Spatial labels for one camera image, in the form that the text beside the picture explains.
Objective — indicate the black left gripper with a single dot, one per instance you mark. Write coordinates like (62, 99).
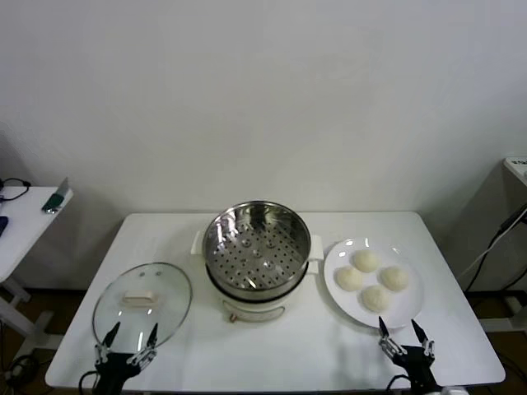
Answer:
(113, 372)

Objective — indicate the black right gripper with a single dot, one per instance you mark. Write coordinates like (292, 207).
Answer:
(416, 366)

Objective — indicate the white steamed baozi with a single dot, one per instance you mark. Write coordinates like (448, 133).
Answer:
(375, 298)
(365, 260)
(394, 277)
(350, 278)

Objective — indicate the steel steamer basket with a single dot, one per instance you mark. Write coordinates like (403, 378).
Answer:
(288, 230)

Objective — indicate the white round plate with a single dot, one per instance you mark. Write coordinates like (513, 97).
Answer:
(341, 296)

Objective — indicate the floor power strip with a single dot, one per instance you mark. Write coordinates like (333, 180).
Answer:
(16, 370)

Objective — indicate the white electric cooker pot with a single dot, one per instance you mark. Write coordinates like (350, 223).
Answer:
(251, 308)

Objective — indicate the white cabinet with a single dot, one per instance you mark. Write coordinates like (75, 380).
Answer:
(494, 205)

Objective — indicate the white side table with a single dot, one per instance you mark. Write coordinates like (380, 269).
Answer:
(24, 222)

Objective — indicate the black power adapter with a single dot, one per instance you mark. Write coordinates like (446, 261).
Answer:
(512, 218)

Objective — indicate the dark blue object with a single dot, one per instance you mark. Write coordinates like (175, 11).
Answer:
(2, 225)

